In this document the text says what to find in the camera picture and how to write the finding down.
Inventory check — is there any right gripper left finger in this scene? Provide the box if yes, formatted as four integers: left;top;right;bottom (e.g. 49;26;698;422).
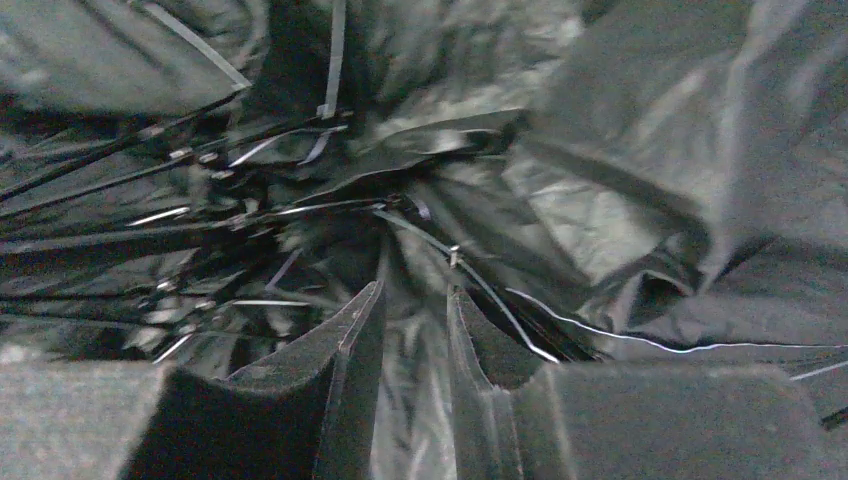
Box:
1;281;384;479

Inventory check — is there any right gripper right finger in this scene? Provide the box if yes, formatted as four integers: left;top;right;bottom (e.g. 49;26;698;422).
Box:
447;288;847;479

